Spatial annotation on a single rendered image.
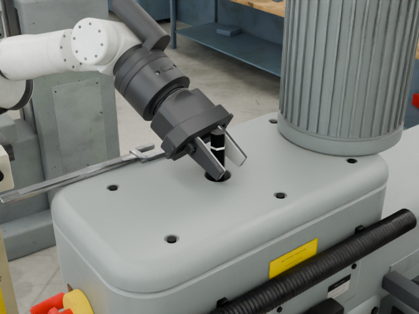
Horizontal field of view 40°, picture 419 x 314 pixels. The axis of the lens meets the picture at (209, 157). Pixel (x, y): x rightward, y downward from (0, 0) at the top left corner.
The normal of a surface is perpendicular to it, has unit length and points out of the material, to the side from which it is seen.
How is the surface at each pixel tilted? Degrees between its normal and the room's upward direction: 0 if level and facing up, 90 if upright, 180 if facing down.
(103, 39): 71
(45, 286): 0
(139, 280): 63
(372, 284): 90
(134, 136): 0
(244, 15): 90
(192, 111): 30
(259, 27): 90
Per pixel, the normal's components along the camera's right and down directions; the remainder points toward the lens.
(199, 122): 0.39, -0.60
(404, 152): 0.00, -0.88
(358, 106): 0.00, 0.48
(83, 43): -0.45, 0.12
